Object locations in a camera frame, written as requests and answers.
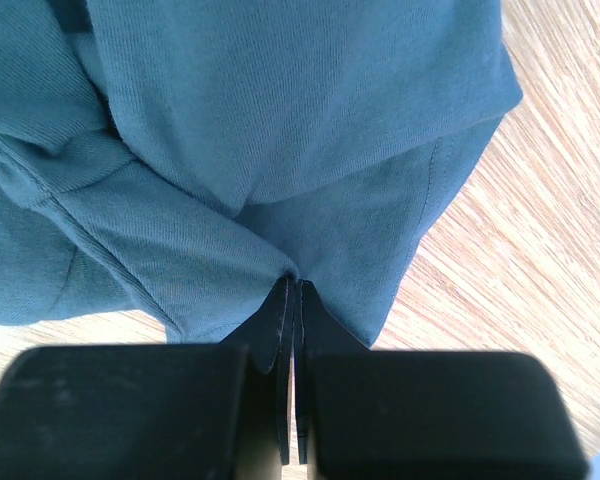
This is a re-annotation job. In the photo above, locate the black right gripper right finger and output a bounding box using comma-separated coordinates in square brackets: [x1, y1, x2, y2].
[294, 281, 590, 479]

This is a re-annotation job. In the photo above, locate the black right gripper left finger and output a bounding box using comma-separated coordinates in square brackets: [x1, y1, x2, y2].
[0, 278, 293, 479]

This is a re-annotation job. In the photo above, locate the blue-grey t-shirt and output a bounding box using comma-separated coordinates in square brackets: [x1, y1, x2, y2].
[0, 1, 522, 344]

